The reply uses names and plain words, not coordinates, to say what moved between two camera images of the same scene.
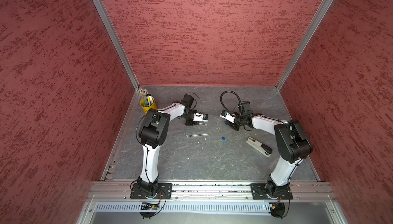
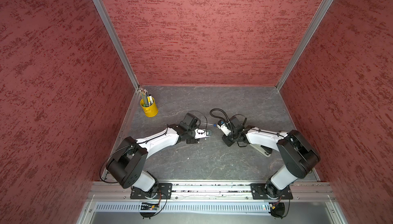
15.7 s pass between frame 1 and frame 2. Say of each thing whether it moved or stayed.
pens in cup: stayed
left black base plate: stayed
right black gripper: moved
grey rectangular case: stayed
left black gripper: moved
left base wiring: stayed
